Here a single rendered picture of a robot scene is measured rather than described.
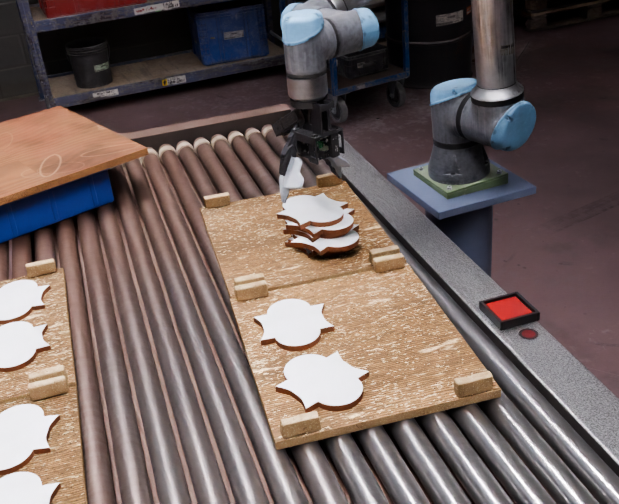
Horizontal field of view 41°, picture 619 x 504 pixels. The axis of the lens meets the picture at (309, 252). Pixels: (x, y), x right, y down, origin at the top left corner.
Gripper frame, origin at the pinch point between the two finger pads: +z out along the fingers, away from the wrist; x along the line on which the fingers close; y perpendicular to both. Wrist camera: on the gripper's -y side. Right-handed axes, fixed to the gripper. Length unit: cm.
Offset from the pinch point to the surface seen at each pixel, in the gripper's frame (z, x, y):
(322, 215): 4.1, -0.8, 4.1
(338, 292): 11.2, -10.8, 19.0
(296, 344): 10.0, -27.6, 27.2
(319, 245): 7.6, -5.3, 7.9
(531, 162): 105, 238, -114
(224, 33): 70, 229, -366
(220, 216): 11.2, -6.7, -24.5
